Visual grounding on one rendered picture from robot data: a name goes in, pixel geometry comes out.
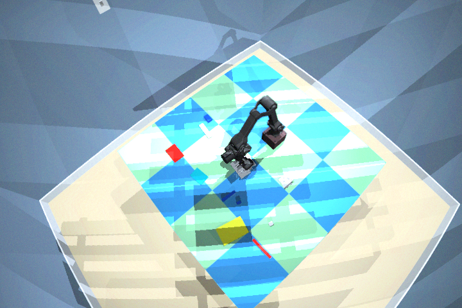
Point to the red rectangular block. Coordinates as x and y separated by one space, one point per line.
174 153

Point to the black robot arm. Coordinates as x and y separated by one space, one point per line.
240 139

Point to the yellow flat rectangular plate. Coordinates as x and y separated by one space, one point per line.
232 230

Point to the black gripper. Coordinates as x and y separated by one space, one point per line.
246 163

